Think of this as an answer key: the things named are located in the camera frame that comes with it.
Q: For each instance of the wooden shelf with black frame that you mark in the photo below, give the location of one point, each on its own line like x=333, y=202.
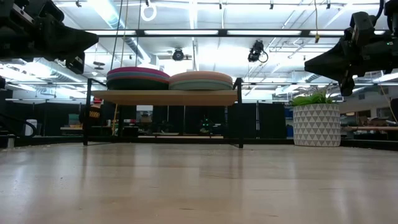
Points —
x=168, y=97

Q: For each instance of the black round ceiling camera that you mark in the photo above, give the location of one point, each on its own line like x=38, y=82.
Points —
x=178, y=55

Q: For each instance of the white canister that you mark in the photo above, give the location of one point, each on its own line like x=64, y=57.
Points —
x=31, y=127

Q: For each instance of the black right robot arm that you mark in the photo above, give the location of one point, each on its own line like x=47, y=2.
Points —
x=392, y=12

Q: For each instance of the peach plate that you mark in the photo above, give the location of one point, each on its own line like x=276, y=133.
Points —
x=200, y=76

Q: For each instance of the black robot with green light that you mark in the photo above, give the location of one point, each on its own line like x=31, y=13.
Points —
x=206, y=124

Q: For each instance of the pink plate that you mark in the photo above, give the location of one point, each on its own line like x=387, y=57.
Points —
x=136, y=70

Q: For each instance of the person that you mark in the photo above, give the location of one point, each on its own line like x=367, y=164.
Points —
x=96, y=115

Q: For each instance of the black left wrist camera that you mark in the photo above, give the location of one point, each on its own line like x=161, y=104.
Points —
x=46, y=12

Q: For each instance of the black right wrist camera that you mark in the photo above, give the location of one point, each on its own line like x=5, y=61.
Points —
x=362, y=26

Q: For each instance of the black metal rig frame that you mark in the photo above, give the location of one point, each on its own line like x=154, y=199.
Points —
x=267, y=141

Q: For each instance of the blue plate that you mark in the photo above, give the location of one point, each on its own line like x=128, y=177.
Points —
x=136, y=85

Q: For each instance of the succulent in patterned white pot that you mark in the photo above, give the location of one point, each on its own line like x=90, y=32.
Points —
x=316, y=124

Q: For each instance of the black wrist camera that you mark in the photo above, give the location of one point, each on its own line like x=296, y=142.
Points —
x=362, y=26
x=46, y=12

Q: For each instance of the wooden bench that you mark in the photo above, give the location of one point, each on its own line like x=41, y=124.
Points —
x=373, y=128

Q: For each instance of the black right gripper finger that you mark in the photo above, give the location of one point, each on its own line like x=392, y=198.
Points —
x=329, y=62

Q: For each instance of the black beam with light bars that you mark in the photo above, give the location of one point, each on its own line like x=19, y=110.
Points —
x=222, y=32

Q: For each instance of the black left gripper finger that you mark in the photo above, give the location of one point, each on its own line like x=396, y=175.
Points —
x=68, y=42

